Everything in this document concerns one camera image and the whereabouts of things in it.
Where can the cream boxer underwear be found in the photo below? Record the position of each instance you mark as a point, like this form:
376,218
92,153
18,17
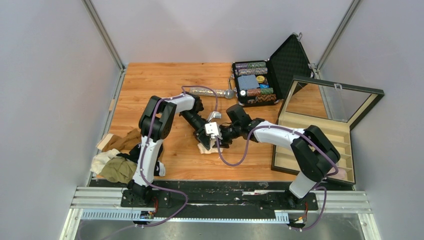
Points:
204,150

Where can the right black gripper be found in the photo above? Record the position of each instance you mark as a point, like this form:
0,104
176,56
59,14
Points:
223,143

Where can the pink rolled underwear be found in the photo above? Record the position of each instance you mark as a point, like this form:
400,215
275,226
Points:
342,174

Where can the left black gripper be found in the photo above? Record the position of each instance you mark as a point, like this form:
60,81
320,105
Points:
200,134

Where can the wooden compartment display box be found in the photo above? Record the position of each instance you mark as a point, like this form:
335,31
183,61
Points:
336,108

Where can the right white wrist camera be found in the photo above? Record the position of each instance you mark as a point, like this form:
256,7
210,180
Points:
212,130

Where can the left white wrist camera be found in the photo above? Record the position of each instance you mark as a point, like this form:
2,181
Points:
214,115

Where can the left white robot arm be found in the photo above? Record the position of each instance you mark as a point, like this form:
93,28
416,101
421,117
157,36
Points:
155,125

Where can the white cloth in pile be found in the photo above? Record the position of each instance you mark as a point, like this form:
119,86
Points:
100,160

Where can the rhinestone silver microphone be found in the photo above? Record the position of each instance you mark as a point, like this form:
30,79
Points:
220,93

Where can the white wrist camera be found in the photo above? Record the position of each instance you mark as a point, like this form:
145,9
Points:
212,130
214,115

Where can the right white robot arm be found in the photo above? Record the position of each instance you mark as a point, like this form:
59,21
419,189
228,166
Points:
314,153

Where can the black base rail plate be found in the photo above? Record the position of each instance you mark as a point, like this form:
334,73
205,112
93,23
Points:
214,199

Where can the black poker chip case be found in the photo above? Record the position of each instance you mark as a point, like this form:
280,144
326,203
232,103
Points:
267,82

